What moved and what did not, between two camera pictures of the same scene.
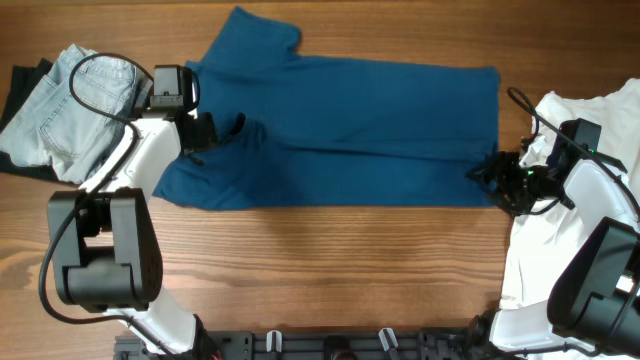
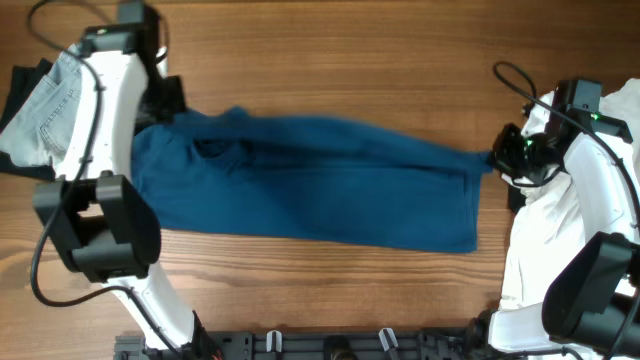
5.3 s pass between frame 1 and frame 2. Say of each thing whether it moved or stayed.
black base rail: stayed
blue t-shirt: moved
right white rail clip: stayed
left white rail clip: stayed
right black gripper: moved
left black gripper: moved
